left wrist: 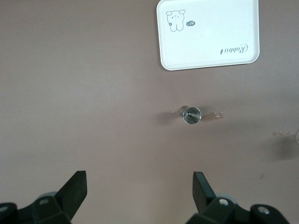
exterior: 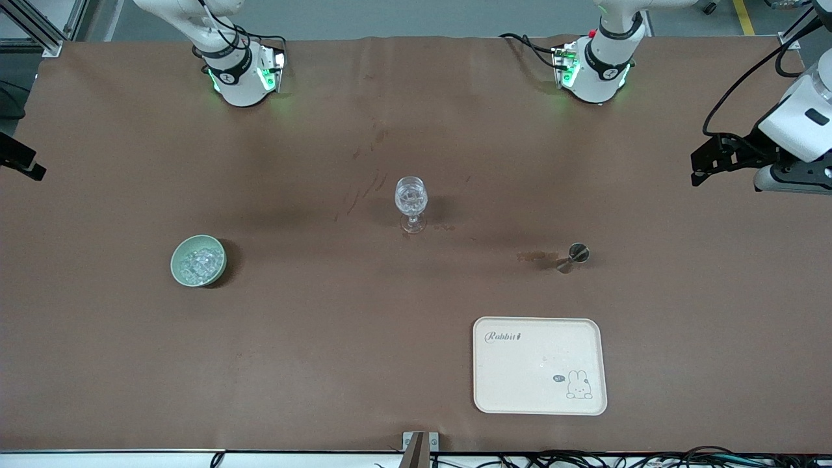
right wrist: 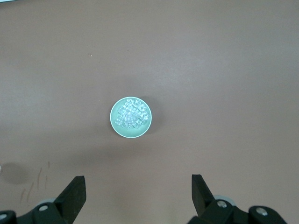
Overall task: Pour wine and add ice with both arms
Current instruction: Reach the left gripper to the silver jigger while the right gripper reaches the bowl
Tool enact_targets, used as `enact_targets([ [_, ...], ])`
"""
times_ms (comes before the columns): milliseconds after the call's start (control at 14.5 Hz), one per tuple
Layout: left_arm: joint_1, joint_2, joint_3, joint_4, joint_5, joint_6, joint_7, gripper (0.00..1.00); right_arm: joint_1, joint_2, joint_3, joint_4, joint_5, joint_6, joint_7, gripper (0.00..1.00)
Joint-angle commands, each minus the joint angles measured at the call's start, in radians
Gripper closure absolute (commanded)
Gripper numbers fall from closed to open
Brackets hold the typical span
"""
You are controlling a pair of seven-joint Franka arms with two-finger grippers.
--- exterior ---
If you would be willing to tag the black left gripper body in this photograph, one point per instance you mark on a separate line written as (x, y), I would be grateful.
(753, 145)

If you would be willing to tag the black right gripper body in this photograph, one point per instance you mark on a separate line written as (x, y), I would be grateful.
(14, 156)

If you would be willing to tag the steel double jigger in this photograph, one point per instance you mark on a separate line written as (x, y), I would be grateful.
(578, 252)

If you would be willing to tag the clear ice cubes pile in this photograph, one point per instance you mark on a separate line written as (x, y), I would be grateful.
(200, 263)

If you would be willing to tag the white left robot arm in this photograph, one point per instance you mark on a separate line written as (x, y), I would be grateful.
(601, 71)

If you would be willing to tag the clear stemmed wine glass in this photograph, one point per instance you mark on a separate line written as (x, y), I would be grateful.
(411, 198)

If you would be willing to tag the black caster wheel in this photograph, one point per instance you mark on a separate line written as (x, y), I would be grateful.
(710, 6)

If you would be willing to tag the pale green ceramic bowl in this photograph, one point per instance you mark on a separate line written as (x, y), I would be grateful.
(179, 273)

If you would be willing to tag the cream rabbit print tray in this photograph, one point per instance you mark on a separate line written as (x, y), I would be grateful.
(520, 377)

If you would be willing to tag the brown table mat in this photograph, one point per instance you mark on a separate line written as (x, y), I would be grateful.
(325, 338)

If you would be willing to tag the aluminium frame profile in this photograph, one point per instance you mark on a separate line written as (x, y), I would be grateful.
(788, 43)
(52, 47)

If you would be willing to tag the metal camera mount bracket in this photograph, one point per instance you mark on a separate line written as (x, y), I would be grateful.
(407, 441)

